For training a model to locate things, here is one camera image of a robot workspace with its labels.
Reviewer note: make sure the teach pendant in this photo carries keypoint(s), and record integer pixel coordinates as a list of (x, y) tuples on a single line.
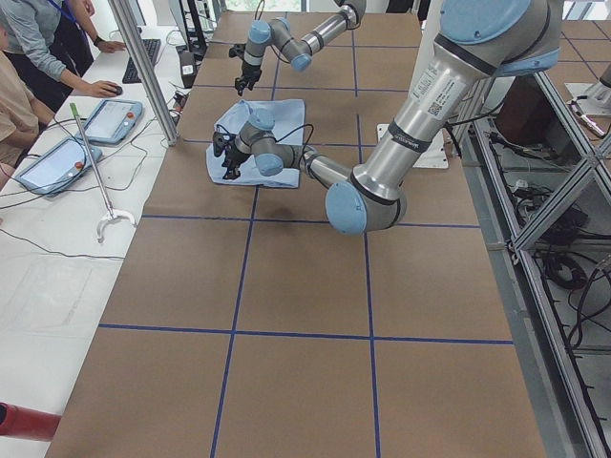
[(57, 169), (111, 121)]

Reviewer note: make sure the grabber reach stick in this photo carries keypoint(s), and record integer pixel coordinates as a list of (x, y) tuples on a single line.
[(112, 214)]

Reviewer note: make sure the aluminium frame rack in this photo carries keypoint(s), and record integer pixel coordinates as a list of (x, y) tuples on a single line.
[(537, 154)]

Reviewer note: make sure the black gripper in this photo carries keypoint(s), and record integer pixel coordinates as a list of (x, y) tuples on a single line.
[(232, 157), (249, 70)]

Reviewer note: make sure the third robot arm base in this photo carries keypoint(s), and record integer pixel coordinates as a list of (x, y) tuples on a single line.
[(592, 99)]

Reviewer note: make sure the light blue t-shirt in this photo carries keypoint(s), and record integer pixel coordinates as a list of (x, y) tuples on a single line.
[(271, 133)]

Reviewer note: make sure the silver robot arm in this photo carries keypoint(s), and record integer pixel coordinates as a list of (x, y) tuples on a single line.
[(475, 40), (298, 53)]

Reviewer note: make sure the black box with label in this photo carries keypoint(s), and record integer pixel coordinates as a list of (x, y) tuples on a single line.
[(188, 69)]

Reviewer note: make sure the red fire extinguisher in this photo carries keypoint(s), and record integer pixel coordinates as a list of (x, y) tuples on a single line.
[(28, 424)]

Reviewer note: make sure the aluminium frame post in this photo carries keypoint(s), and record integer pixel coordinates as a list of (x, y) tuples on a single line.
[(128, 28)]

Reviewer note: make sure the person in grey shirt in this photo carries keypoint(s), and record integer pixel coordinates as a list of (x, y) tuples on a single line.
[(40, 33)]

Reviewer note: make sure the person in beige shirt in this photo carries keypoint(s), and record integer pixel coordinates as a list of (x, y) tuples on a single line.
[(22, 116)]

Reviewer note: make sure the near teach pendant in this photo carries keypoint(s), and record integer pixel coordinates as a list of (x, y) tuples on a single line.
[(57, 169)]

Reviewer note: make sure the far teach pendant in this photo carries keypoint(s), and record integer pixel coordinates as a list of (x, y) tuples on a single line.
[(111, 121)]

